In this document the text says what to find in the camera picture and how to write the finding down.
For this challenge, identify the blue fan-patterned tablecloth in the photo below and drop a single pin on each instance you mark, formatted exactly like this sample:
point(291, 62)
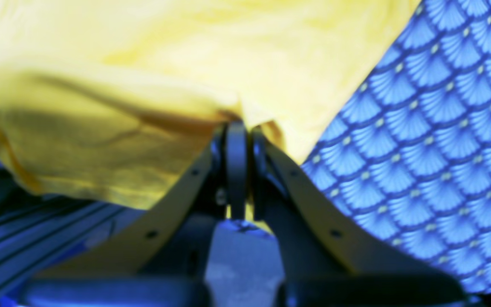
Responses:
point(408, 157)

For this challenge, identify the yellow T-shirt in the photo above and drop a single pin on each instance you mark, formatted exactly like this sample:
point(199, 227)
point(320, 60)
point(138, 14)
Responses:
point(113, 99)

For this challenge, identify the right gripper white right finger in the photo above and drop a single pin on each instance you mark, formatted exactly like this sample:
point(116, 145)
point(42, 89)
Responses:
point(314, 237)

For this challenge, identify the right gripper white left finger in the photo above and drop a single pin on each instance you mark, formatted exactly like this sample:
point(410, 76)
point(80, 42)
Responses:
point(216, 180)

